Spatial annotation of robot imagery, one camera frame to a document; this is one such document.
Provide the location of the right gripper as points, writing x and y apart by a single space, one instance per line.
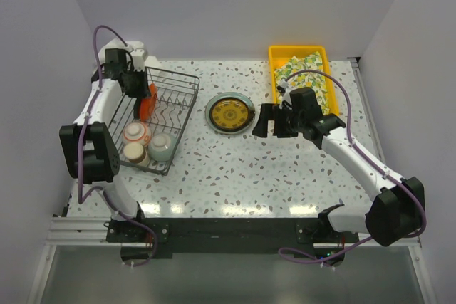
269 112

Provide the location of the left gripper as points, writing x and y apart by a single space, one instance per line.
142 90

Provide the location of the orange plate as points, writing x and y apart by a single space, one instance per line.
147 105

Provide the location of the yellow patterned plate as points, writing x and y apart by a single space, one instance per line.
230 115

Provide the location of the light green floral plate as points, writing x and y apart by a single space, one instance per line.
226 95

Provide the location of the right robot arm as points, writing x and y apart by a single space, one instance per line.
397 207

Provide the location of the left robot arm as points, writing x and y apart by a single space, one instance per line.
91 155

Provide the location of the white crumpled towel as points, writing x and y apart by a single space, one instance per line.
115 58

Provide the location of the white red patterned bowl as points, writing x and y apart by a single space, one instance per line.
137 132

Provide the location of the lemon print cloth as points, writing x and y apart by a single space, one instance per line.
315 81

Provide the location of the yellow plastic bin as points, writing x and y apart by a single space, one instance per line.
286 60

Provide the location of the beige brown cup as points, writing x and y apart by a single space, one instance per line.
135 153

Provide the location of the light green bowl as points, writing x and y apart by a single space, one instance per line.
161 146

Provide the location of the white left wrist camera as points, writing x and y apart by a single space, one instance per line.
139 57

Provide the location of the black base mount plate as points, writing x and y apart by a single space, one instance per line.
242 235

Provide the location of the aluminium frame rail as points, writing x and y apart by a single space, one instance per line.
415 250

